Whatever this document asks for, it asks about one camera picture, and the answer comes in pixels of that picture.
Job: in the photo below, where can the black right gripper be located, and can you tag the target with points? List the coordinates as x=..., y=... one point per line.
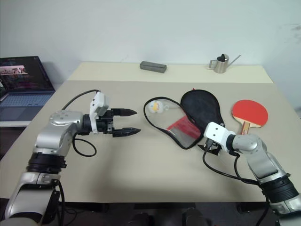
x=213, y=147

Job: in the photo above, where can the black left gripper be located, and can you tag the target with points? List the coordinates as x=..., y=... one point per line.
x=105, y=123

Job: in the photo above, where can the white and yellow zipper charm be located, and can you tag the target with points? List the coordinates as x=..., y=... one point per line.
x=155, y=106

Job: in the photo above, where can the red and black paddle case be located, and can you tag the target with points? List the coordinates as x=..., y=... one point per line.
x=200, y=106

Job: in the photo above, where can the red table tennis paddle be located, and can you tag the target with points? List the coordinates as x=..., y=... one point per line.
x=250, y=111

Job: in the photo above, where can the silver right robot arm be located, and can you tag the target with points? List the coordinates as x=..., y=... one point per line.
x=258, y=155

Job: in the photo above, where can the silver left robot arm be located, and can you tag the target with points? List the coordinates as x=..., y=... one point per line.
x=54, y=141

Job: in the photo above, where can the grey rectangular box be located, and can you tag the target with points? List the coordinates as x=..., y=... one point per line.
x=152, y=66

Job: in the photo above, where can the silver metal watering can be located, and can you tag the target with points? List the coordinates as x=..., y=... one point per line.
x=221, y=64

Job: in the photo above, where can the open laptop computer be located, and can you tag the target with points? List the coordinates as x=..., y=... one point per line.
x=21, y=94

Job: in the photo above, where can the white side desk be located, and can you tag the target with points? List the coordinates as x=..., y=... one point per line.
x=14, y=123

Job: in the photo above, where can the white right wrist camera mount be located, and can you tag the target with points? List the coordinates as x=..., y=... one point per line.
x=216, y=133

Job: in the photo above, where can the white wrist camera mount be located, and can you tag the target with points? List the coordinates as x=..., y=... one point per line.
x=98, y=100
x=216, y=133

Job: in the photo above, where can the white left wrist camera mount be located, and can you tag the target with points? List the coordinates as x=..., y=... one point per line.
x=98, y=100

